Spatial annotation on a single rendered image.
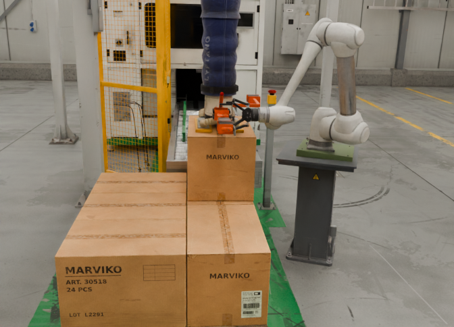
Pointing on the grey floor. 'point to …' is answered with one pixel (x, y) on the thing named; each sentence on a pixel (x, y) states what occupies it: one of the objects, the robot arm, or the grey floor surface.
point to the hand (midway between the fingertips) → (222, 114)
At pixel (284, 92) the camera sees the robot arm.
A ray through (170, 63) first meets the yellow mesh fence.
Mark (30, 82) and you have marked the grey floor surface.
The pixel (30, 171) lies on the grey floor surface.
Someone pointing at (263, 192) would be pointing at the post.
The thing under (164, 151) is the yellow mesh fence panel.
